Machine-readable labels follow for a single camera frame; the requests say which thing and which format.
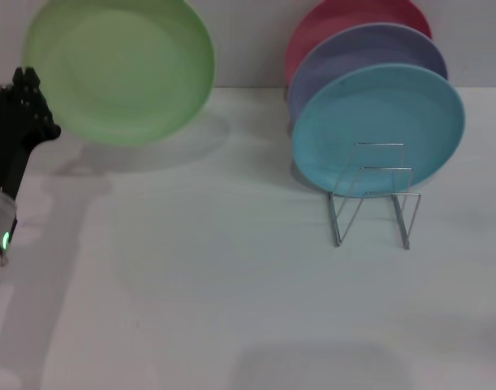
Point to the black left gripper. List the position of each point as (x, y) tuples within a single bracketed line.
[(6, 138)]

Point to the green round plate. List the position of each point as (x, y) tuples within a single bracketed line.
[(122, 69)]

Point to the red round plate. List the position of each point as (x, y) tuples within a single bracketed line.
[(333, 20)]

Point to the teal blue round plate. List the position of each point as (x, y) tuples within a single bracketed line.
[(373, 113)]

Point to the purple round plate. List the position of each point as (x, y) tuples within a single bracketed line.
[(373, 44)]

